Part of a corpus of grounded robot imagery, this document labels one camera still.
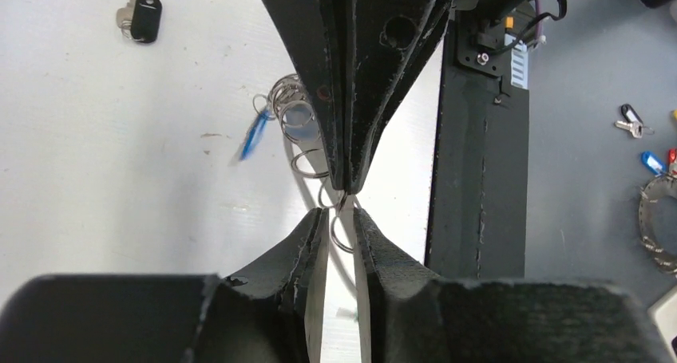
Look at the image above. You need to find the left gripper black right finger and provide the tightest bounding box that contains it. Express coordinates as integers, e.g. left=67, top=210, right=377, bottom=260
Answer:
left=354, top=209, right=671, bottom=362

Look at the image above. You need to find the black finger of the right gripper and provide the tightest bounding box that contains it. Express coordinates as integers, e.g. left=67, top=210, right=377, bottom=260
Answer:
left=346, top=0, right=451, bottom=195
left=261, top=0, right=346, bottom=191

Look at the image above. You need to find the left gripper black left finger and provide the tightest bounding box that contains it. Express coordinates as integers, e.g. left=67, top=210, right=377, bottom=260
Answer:
left=184, top=208, right=329, bottom=362

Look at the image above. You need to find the keyring with coloured key tags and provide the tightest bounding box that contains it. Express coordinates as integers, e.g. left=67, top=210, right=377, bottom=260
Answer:
left=229, top=73, right=361, bottom=254

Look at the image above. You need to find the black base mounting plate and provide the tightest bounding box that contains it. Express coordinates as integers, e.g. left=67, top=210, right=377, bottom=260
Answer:
left=425, top=18, right=529, bottom=279

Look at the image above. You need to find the key with black tag spare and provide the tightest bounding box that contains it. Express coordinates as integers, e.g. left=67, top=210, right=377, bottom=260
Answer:
left=614, top=104, right=655, bottom=139

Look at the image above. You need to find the blue key tag spare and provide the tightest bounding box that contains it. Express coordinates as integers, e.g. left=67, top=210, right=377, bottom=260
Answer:
left=639, top=151, right=667, bottom=176

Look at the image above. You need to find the red key tag spare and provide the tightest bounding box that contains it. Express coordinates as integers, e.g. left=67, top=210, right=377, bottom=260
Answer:
left=667, top=148, right=677, bottom=166

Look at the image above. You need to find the right white cable duct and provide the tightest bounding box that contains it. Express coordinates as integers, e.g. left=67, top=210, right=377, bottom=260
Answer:
left=509, top=41, right=529, bottom=90

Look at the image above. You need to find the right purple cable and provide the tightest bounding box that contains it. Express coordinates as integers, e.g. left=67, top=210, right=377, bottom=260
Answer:
left=532, top=0, right=547, bottom=47

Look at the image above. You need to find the metal ring coil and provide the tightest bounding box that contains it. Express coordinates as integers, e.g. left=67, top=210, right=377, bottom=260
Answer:
left=637, top=174, right=677, bottom=277

